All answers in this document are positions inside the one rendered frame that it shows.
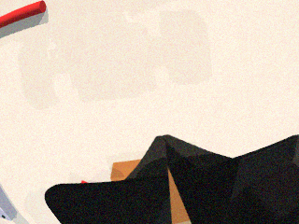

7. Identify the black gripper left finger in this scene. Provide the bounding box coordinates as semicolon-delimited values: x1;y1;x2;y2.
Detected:
45;134;172;224

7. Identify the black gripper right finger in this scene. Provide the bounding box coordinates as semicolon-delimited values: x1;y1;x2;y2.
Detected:
162;134;299;224

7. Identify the red cylindrical bar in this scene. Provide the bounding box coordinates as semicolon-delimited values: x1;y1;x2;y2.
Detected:
0;0;46;27

